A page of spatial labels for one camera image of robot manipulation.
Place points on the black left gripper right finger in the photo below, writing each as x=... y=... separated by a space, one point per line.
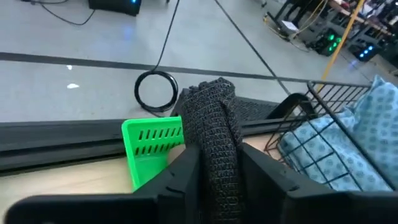
x=273 y=202

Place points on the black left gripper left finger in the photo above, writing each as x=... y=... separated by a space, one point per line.
x=174 y=199

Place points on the black bandage roll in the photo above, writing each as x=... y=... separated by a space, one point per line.
x=214 y=130

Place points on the blue patterned cloth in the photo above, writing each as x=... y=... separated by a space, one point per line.
x=367 y=124

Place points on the green plastic basket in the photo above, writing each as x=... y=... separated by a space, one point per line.
x=149 y=155

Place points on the black device green lights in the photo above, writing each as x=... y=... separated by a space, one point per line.
x=328 y=42

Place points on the small white box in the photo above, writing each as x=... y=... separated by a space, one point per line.
x=289 y=26

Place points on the black device blue lights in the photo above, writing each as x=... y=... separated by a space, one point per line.
x=365 y=51

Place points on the black computer blue light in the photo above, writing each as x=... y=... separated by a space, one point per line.
x=115 y=6

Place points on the black aluminium table frame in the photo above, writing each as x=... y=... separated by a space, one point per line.
x=62 y=143

